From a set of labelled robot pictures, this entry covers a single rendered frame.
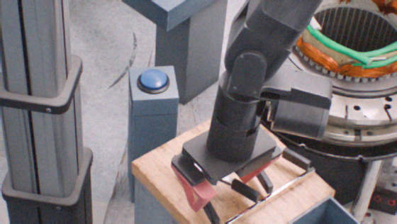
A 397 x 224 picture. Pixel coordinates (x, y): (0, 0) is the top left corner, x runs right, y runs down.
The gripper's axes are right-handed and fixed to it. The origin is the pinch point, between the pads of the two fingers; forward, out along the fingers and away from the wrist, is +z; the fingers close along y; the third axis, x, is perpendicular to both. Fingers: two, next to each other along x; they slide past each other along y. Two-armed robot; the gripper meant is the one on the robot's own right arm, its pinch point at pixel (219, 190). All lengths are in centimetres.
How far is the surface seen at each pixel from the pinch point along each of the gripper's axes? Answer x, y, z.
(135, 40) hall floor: 121, 85, 111
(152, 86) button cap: 23.3, 7.3, 5.4
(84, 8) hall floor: 144, 80, 112
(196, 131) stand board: 11.1, 5.5, 2.7
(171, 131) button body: 19.9, 9.5, 13.7
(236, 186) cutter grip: -0.8, 2.2, -0.3
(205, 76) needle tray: 36, 32, 27
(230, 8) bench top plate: 52, 52, 31
